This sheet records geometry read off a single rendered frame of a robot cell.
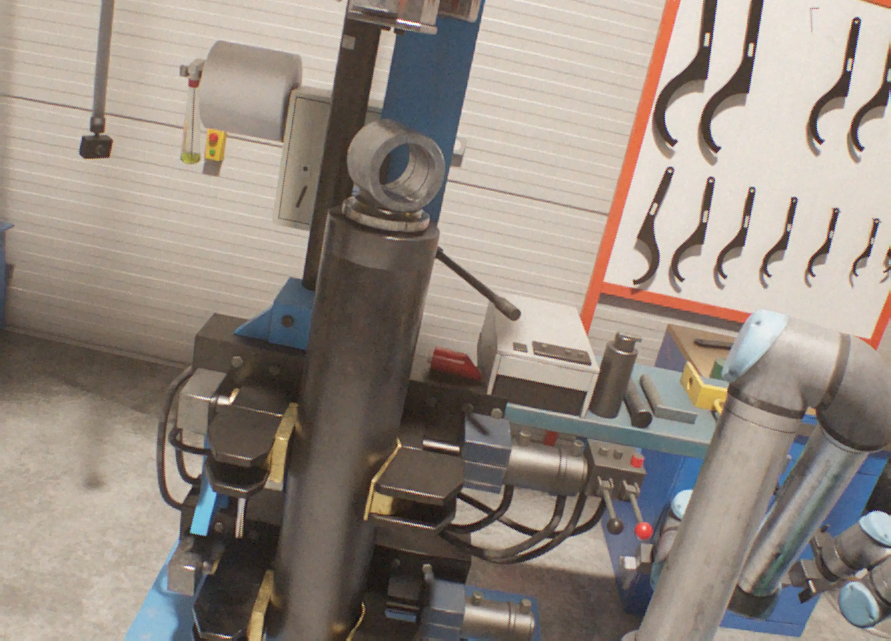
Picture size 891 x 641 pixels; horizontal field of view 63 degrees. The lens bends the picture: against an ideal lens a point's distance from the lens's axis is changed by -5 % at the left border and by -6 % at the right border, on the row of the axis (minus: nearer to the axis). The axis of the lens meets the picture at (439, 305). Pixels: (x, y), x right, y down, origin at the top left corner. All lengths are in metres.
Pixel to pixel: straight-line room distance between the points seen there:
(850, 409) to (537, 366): 0.79
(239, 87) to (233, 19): 1.27
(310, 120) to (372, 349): 0.99
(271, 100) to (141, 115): 1.52
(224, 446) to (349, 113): 0.76
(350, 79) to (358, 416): 0.73
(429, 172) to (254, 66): 0.98
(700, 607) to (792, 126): 2.73
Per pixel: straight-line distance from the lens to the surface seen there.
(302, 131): 2.28
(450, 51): 1.80
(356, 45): 1.74
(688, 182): 3.57
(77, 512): 3.03
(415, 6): 1.17
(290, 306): 1.77
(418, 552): 2.01
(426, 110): 1.81
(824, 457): 1.27
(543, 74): 3.42
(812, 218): 3.81
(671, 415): 1.95
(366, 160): 1.38
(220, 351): 1.81
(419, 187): 1.44
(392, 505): 1.55
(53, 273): 4.09
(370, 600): 1.97
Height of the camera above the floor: 1.84
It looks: 20 degrees down
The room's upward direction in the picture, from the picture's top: 12 degrees clockwise
